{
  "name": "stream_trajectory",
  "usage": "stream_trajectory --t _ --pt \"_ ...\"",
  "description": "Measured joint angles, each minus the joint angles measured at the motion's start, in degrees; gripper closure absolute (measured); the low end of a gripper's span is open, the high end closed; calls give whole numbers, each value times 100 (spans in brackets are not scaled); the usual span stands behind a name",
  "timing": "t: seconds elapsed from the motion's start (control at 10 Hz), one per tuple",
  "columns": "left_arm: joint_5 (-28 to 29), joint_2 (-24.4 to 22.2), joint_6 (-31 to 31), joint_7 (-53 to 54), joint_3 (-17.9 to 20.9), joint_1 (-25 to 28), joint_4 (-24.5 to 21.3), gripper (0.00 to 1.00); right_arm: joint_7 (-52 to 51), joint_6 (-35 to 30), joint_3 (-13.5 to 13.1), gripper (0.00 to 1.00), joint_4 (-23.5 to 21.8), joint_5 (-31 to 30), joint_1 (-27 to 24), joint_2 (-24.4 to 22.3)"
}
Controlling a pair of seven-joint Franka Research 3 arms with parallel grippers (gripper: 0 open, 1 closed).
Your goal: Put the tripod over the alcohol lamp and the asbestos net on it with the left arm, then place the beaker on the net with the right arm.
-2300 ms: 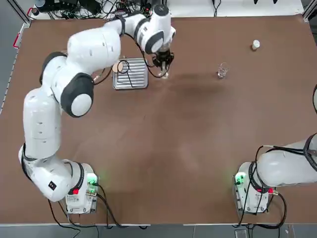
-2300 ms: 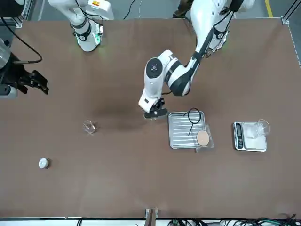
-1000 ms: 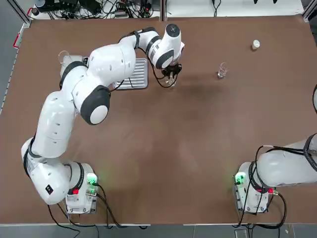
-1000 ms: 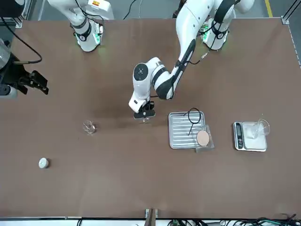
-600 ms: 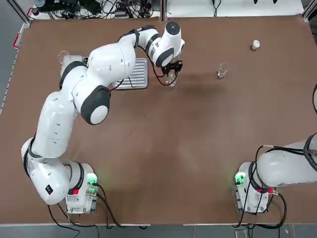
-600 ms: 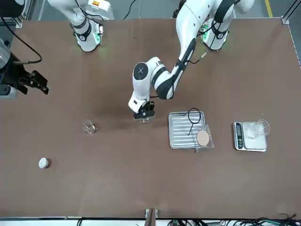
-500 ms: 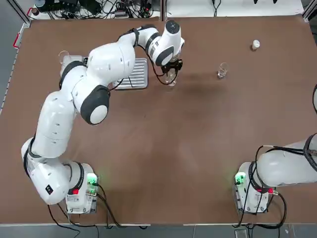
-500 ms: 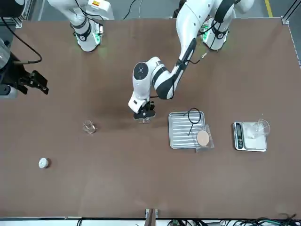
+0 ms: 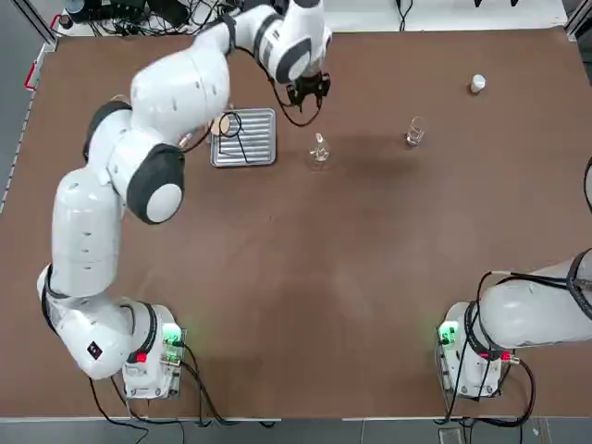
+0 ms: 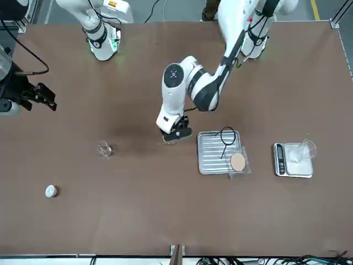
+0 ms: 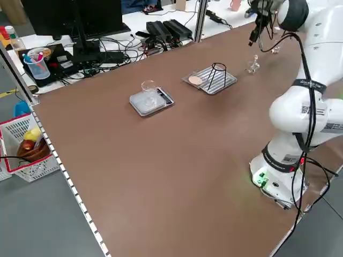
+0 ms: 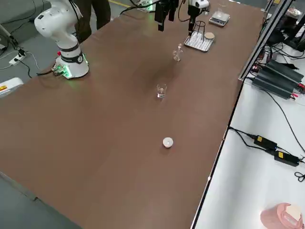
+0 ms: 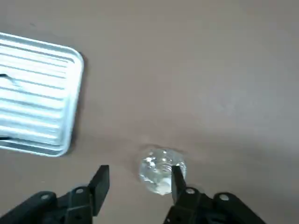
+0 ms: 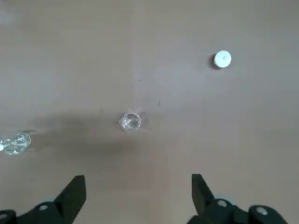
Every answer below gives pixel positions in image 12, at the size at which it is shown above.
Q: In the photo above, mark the black adapter yellow label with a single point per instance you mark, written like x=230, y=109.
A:
x=286, y=157
x=264, y=142

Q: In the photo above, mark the ribbed metal tray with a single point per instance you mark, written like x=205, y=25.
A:
x=197, y=43

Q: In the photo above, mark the black power supply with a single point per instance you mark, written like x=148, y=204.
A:
x=274, y=83
x=288, y=71

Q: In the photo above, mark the white power strip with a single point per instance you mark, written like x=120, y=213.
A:
x=17, y=59

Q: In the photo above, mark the silver digital scale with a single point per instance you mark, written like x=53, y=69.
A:
x=219, y=20

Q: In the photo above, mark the aluminium frame post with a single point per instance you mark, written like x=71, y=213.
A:
x=264, y=40

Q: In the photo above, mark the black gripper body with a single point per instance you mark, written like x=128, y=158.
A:
x=192, y=14

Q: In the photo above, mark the glass alcohol lamp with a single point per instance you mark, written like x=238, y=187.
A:
x=176, y=56

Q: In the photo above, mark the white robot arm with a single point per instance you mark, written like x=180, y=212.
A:
x=59, y=28

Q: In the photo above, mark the large glass beaker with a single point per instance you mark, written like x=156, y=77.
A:
x=221, y=10

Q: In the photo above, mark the black monitor on stand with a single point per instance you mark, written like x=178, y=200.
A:
x=290, y=33

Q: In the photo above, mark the white control cabinet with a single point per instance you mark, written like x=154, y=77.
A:
x=9, y=87

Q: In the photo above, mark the pink plastic object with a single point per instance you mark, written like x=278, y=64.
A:
x=278, y=217

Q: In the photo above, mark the small glass beaker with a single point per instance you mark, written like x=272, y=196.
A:
x=161, y=91

